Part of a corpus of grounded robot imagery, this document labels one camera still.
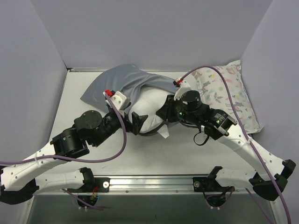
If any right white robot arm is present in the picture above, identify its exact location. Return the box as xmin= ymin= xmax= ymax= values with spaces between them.
xmin=156 ymin=91 xmax=296 ymax=201

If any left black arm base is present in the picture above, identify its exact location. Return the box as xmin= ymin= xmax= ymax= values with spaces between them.
xmin=62 ymin=167 xmax=110 ymax=211

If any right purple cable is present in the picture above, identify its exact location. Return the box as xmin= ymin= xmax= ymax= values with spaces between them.
xmin=179 ymin=66 xmax=292 ymax=224

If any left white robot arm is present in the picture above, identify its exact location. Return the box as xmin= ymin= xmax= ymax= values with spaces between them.
xmin=0 ymin=110 xmax=147 ymax=205

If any floral deer print pillow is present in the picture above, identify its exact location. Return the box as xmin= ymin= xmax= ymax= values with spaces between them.
xmin=191 ymin=60 xmax=262 ymax=134

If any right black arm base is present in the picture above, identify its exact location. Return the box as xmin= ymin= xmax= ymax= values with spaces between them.
xmin=192 ymin=166 xmax=235 ymax=210

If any grey pillowcase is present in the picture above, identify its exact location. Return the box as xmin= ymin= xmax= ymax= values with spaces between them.
xmin=80 ymin=64 xmax=177 ymax=120

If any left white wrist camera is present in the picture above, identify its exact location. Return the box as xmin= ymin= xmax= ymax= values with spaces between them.
xmin=103 ymin=90 xmax=130 ymax=112

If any white pillow insert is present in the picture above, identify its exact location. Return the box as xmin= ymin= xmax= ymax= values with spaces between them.
xmin=128 ymin=86 xmax=173 ymax=139

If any aluminium mounting rail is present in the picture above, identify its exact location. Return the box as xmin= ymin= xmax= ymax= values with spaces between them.
xmin=32 ymin=172 xmax=252 ymax=195

